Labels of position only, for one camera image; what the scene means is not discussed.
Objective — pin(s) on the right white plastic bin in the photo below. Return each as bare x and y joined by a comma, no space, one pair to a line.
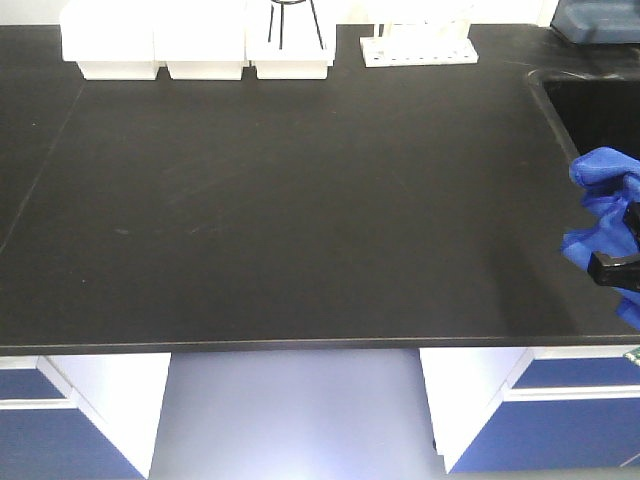
301,58

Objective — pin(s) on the black wire tripod stand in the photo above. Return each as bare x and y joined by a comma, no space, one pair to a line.
281,7

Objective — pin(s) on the black sink basin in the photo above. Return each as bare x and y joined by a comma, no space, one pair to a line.
587,110

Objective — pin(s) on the middle white plastic bin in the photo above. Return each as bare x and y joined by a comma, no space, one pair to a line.
200,40

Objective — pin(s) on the blue cloth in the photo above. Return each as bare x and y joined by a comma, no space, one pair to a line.
610,180

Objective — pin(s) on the blue cabinet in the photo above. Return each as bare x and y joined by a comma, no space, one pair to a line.
532,408
81,416

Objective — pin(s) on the white test tube rack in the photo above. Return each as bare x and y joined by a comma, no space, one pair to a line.
419,33

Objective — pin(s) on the right blue cabinet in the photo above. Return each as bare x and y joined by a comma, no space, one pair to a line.
532,408

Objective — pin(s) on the white plastic bin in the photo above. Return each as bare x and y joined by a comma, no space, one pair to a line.
301,58
200,40
109,40

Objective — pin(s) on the left white plastic bin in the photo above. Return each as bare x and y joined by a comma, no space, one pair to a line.
109,40

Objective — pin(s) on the left blue cabinet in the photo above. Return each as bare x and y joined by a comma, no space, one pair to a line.
81,416

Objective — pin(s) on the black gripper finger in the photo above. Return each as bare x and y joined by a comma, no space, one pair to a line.
622,271

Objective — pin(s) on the green circuit board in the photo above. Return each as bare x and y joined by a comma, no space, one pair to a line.
633,355

